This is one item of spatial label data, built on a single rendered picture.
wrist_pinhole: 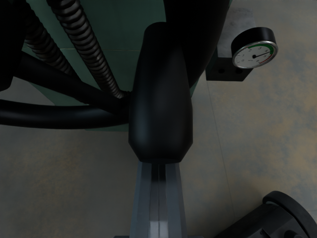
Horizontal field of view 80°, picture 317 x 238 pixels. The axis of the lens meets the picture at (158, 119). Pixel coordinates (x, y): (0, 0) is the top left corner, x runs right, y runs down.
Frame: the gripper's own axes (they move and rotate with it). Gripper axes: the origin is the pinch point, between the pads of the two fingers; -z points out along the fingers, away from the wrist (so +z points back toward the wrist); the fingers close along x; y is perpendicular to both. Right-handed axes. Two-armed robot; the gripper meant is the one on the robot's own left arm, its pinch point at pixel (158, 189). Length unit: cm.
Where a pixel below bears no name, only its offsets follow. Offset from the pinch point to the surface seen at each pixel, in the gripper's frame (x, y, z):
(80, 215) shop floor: -33, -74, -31
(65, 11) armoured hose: -7.5, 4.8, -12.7
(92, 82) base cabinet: -16.9, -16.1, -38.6
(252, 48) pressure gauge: 13.5, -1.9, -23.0
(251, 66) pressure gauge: 15.2, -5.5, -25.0
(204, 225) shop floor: 19, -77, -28
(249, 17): 17.6, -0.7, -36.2
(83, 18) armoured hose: -6.6, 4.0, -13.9
